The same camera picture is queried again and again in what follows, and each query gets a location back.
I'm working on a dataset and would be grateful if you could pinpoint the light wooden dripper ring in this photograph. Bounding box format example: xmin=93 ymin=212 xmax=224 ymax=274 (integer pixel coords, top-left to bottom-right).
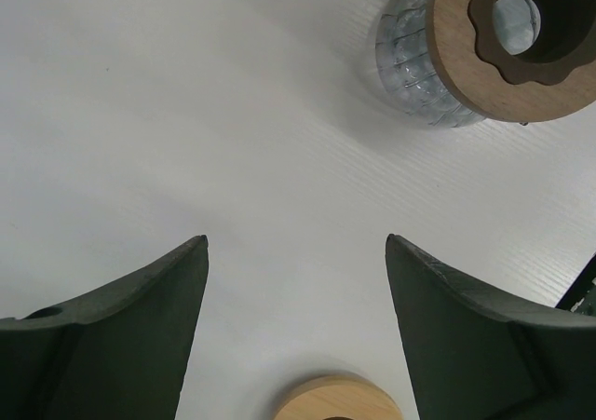
xmin=270 ymin=372 xmax=404 ymax=420

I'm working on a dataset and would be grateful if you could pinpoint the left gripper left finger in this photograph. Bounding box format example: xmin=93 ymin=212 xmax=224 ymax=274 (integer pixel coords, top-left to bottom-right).
xmin=1 ymin=236 xmax=209 ymax=419

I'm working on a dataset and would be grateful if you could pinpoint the dark wooden dripper ring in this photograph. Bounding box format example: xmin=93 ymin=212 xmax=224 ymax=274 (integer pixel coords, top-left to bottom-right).
xmin=424 ymin=0 xmax=596 ymax=124

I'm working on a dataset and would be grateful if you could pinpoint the clear ribbed glass server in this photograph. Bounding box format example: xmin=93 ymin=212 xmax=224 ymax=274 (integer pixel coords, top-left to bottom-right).
xmin=374 ymin=0 xmax=541 ymax=130

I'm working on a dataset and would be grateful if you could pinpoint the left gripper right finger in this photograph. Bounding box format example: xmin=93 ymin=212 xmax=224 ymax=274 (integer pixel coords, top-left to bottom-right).
xmin=386 ymin=235 xmax=595 ymax=419

